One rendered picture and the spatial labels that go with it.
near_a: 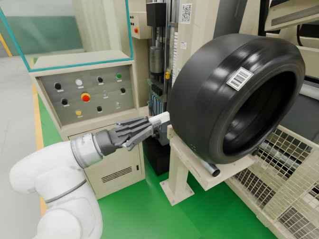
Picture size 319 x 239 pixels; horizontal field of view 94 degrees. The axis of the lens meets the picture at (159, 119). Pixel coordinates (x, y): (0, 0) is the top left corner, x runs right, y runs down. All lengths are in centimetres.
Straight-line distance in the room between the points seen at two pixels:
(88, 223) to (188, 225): 123
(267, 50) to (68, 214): 67
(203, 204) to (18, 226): 167
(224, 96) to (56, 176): 50
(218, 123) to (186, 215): 125
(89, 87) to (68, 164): 68
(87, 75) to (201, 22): 69
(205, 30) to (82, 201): 81
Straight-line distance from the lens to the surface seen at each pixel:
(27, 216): 203
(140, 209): 166
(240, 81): 49
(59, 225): 45
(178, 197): 169
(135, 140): 44
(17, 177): 50
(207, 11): 83
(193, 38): 80
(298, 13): 98
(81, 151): 45
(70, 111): 113
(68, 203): 47
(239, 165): 100
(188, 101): 55
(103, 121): 113
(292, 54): 65
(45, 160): 47
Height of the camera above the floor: 151
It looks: 36 degrees down
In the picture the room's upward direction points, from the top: straight up
